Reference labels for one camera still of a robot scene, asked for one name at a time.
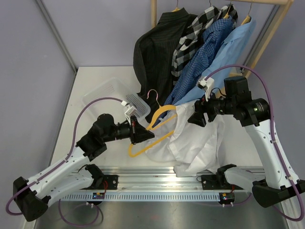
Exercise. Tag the yellow hanger of white shirt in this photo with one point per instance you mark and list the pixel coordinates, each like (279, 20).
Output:
(161, 110)

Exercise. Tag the black white checkered shirt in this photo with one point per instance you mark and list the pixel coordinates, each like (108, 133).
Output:
(192, 40)

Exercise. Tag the yellow hanger of blue shirt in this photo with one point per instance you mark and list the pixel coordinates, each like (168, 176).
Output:
(248, 17)

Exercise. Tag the wooden clothes rack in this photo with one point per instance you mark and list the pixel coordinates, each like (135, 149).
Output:
(267, 31)

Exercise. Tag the blue plaid shirt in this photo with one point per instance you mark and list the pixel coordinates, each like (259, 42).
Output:
(202, 59)

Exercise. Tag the black pinstripe shirt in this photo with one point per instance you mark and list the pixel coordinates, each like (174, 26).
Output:
(152, 57)

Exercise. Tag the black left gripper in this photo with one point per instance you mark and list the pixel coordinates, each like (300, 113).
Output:
(138, 133)

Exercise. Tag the light blue shirt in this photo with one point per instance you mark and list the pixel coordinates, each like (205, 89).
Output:
(229, 52)

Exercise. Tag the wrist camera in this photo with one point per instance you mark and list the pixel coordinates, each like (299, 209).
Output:
(206, 83)
(129, 110)

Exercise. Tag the aluminium rail base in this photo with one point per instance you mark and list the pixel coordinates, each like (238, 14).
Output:
(159, 179)

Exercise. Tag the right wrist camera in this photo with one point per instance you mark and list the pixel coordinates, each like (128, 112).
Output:
(206, 83)

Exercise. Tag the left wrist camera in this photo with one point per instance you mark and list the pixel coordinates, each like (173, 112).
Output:
(129, 110)

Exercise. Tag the aluminium corner frame post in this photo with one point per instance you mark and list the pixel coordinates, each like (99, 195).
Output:
(47, 17)

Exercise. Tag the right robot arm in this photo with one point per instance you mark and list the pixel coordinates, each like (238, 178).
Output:
(280, 181)

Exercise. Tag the white plastic laundry basket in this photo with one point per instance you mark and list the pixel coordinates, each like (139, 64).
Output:
(117, 89)

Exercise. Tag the hanger of plaid shirt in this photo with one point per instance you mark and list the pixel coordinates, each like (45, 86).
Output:
(230, 11)

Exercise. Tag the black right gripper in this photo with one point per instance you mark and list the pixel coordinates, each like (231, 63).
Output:
(201, 107)

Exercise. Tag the white slotted cable duct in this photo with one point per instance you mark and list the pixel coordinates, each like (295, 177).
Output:
(144, 196)

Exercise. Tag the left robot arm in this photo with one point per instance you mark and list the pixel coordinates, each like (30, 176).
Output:
(35, 195)

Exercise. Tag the hanger of black shirt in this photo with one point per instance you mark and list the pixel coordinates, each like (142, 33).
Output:
(176, 7)

